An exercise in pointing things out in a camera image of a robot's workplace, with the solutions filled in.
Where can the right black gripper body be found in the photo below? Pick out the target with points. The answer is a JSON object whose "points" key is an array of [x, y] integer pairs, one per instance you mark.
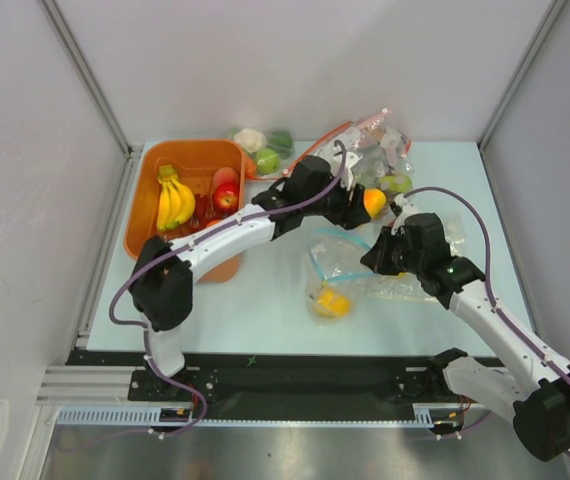
{"points": [[378, 257]]}

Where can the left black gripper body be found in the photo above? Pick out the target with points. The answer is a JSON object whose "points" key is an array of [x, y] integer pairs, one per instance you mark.
{"points": [[333, 206]]}

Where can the fake orange mango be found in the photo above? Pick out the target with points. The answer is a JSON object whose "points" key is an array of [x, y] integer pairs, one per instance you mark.
{"points": [[374, 201]]}

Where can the blue zip clear bag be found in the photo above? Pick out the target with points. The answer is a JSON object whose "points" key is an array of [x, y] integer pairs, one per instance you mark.
{"points": [[332, 262]]}

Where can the fake yellow lemon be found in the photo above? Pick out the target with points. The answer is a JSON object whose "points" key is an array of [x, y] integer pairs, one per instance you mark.
{"points": [[330, 304]]}

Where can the yellow fake banana bunch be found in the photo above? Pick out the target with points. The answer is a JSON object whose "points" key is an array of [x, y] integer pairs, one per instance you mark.
{"points": [[176, 202]]}

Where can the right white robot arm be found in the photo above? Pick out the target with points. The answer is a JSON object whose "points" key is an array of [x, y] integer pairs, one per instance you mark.
{"points": [[533, 394]]}

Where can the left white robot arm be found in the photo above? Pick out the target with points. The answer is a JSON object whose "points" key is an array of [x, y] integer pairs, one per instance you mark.
{"points": [[164, 277]]}

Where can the clear bag with pear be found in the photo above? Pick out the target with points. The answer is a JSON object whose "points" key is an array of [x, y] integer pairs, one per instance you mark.
{"points": [[406, 287]]}

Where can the fake green apple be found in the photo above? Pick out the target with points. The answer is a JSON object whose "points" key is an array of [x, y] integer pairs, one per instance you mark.
{"points": [[267, 161]]}

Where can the bag with cauliflower and apple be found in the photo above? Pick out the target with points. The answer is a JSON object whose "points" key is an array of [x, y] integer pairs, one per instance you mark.
{"points": [[278, 139]]}

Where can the fake green pear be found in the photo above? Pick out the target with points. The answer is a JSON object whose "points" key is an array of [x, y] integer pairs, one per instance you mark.
{"points": [[396, 183]]}

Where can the fake white cauliflower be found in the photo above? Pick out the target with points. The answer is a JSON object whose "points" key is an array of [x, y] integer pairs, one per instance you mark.
{"points": [[251, 140]]}

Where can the red zip bag of food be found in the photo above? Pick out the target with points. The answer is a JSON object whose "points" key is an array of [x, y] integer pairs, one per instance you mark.
{"points": [[384, 149]]}

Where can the fake peach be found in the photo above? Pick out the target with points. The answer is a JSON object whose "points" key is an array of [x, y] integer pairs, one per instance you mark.
{"points": [[225, 175]]}

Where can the fake red apple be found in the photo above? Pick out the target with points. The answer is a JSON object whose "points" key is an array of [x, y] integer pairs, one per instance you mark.
{"points": [[226, 197]]}

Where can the orange plastic basket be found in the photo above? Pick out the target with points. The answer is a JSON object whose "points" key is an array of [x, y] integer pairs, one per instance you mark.
{"points": [[195, 162]]}

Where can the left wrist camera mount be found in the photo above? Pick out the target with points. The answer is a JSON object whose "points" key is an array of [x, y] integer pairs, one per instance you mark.
{"points": [[347, 162]]}

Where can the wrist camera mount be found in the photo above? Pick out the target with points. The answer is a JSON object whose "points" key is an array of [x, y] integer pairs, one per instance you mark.
{"points": [[347, 162], [402, 208]]}

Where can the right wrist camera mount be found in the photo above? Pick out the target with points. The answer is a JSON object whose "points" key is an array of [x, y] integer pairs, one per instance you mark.
{"points": [[402, 208]]}

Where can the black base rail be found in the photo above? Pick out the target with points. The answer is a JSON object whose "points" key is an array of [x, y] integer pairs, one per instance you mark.
{"points": [[318, 388]]}

